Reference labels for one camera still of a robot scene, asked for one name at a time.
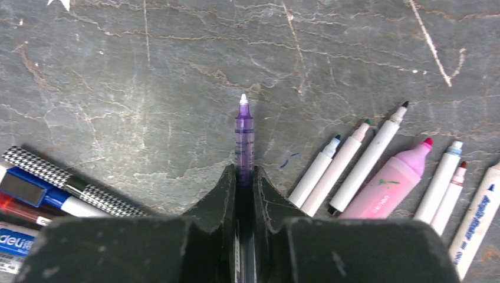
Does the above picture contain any green capped white marker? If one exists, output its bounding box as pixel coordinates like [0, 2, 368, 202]
[300, 119, 371, 217]

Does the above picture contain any blue capped white marker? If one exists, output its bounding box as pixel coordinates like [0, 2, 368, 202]
[288, 134, 341, 208]

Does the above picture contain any clear blue ballpoint pen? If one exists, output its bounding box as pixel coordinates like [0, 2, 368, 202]
[1, 162, 111, 218]

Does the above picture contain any clear purple ink pen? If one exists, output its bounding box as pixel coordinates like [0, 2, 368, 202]
[235, 94, 255, 187]

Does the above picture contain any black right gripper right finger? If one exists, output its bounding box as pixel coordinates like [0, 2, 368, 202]
[253, 166, 459, 282]

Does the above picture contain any clear red ballpoint pen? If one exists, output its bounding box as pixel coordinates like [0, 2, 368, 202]
[1, 193, 61, 226]

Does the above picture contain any blue capped thick marker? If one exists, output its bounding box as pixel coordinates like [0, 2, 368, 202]
[1, 222, 39, 274]

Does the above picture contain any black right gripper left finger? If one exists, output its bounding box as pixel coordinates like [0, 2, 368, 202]
[15, 165, 236, 282]

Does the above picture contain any orange capped white marker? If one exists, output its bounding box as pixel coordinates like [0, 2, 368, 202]
[449, 164, 499, 280]

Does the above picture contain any red capped white marker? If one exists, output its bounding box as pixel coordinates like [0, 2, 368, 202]
[430, 161, 467, 236]

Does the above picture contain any black capped white marker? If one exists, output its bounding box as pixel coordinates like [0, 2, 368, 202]
[328, 101, 409, 216]

